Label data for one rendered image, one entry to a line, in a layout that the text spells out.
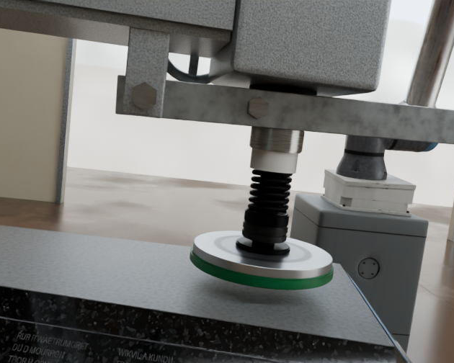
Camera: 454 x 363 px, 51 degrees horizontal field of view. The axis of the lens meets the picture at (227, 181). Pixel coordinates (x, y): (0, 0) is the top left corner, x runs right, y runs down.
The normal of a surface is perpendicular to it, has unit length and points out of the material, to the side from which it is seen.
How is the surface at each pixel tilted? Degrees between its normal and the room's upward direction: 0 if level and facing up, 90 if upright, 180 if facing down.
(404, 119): 90
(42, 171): 90
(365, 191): 90
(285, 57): 90
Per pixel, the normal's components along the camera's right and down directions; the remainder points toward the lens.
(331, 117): 0.18, 0.13
